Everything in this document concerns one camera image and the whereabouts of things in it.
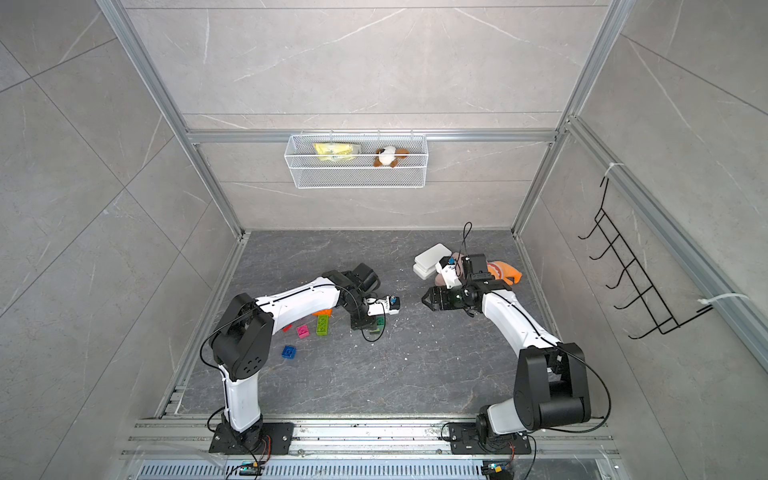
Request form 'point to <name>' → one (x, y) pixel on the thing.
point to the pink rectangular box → (459, 263)
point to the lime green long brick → (323, 325)
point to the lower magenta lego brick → (303, 331)
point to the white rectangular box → (425, 264)
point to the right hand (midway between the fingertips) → (435, 297)
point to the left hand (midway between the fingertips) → (375, 315)
